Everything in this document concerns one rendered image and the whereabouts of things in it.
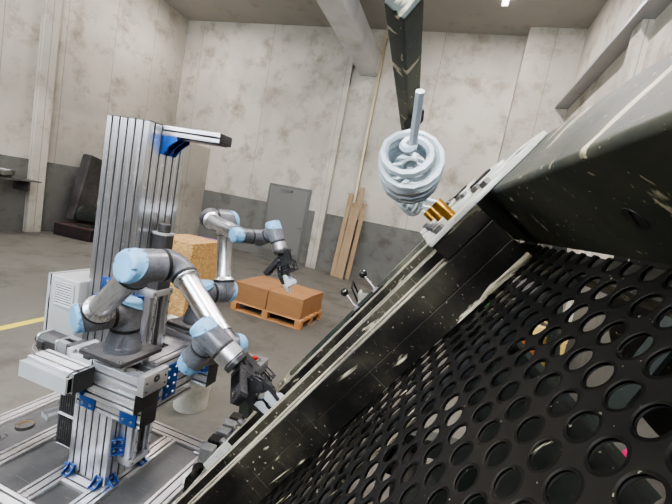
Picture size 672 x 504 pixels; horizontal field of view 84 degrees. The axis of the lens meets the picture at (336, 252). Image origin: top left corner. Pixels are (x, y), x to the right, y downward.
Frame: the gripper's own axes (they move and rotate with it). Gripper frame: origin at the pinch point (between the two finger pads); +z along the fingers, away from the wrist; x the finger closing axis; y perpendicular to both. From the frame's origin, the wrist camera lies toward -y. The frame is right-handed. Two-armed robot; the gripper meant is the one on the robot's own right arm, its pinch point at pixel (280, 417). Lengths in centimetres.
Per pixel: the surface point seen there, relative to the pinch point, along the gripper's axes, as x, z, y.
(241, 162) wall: 160, -508, 962
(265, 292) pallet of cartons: 157, -94, 414
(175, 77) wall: 118, -846, 963
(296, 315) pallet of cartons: 145, -38, 407
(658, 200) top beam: -72, -4, -71
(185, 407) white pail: 161, -37, 158
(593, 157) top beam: -72, -7, -70
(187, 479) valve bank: 58, -4, 20
